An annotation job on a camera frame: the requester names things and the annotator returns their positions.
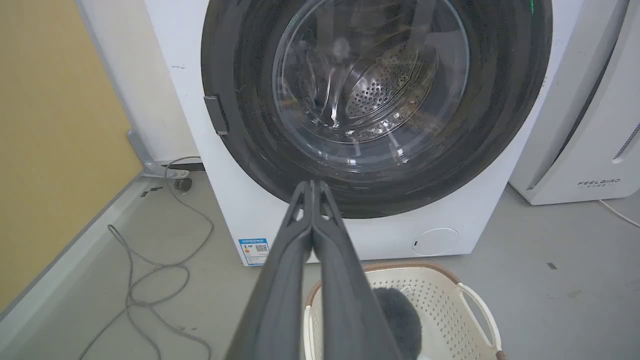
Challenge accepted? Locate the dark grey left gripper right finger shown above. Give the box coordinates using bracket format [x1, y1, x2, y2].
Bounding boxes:
[311, 180, 404, 360]

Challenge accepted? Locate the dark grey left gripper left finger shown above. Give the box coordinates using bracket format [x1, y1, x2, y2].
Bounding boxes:
[225, 180, 314, 360]

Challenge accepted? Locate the white front-load washing machine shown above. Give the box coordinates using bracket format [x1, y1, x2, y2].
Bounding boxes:
[144, 0, 586, 267]

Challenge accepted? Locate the round black glass washer door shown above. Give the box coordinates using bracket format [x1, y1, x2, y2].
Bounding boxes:
[201, 0, 554, 219]

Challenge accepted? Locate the blue energy label sticker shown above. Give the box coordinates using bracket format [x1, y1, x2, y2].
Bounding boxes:
[238, 238, 271, 267]

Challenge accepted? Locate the dark grey fluffy cloth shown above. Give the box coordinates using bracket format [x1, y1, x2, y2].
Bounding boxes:
[371, 287, 424, 360]

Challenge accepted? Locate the cream perforated laundry basket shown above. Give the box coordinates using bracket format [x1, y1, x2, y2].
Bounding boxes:
[303, 262, 507, 360]

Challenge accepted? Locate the grey metal partition foot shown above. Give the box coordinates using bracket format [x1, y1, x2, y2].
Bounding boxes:
[126, 129, 192, 180]

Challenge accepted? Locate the white appliance with grey lettering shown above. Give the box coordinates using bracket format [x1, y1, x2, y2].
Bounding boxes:
[509, 0, 640, 206]

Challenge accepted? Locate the grey power cable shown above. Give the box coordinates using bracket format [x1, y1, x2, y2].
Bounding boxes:
[77, 156, 215, 360]

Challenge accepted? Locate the white thin cable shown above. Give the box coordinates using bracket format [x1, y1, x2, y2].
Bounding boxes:
[598, 199, 640, 228]

